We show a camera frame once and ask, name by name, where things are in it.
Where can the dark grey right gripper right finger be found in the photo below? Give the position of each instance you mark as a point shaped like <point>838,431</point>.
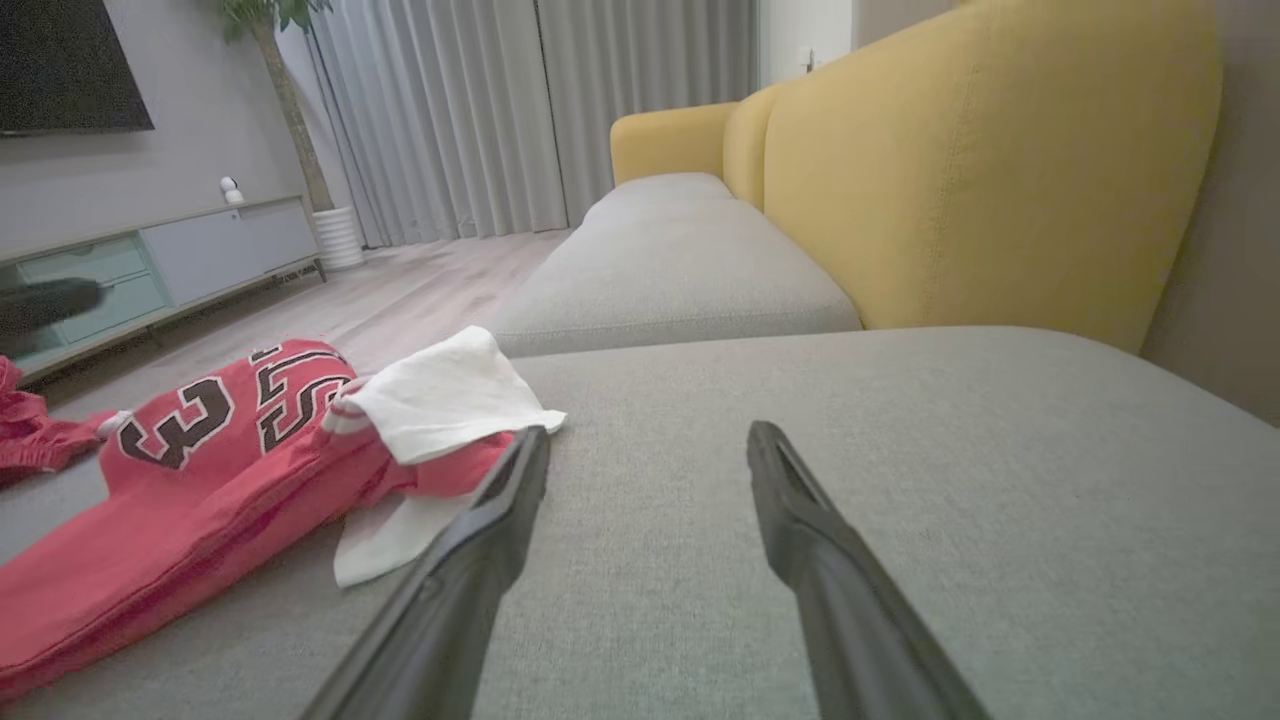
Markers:
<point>860,620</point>

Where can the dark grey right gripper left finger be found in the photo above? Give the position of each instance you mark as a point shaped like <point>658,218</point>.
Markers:
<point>450,610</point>

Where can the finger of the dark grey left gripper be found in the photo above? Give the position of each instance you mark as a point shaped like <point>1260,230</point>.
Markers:
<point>45,305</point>

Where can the red shorts white waistband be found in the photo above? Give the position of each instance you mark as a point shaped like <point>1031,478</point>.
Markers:
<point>35,435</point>

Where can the red jersey white striped trim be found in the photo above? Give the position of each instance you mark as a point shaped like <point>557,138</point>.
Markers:
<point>200,500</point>

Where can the grey and mint TV cabinet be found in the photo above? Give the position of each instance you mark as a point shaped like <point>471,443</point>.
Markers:
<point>200,250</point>

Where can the large grey sofa chaise cushion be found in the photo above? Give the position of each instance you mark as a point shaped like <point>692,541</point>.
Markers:
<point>950,470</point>

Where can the black flat television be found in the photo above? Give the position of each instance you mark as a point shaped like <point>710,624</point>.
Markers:
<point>60,60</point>

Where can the white ribbed plant pot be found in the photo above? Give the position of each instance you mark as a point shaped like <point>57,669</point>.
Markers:
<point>340,238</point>

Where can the indoor tree with green leaves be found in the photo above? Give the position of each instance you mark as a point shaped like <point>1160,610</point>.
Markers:
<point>290,110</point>

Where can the long grey sofa seat cushion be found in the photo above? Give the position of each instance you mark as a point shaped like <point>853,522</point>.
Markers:
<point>670,270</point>

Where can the grey pleated curtain panel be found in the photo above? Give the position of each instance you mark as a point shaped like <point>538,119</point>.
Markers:
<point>440,120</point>
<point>650,90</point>

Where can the wide yellow sofa backrest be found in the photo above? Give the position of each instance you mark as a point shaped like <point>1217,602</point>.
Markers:
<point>1000,170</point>

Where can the narrow yellow sofa backrest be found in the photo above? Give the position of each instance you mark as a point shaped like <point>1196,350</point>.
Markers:
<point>748,150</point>

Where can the yellow sofa armrest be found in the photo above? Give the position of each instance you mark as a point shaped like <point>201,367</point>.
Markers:
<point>670,140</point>

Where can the small white security camera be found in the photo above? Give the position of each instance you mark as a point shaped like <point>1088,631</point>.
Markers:
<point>232,190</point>

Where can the small white wall switch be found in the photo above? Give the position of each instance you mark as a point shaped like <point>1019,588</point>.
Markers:
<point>808,60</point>

